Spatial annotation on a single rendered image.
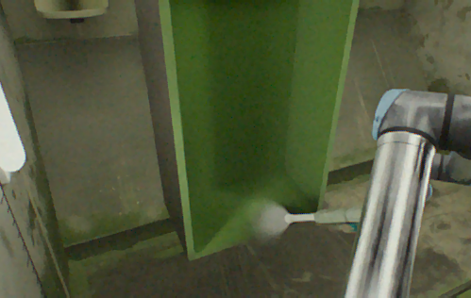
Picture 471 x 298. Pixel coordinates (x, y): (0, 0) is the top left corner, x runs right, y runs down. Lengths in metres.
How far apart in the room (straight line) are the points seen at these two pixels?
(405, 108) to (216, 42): 0.87
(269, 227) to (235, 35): 0.74
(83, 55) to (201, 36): 1.21
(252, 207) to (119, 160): 1.05
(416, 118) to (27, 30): 2.20
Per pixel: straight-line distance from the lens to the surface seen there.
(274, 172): 1.97
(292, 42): 1.65
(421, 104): 0.83
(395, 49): 3.31
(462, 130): 0.83
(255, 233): 1.58
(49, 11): 2.26
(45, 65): 2.58
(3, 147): 1.47
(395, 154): 0.77
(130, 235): 2.40
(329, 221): 1.32
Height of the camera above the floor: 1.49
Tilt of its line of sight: 26 degrees down
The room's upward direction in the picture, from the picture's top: 1 degrees counter-clockwise
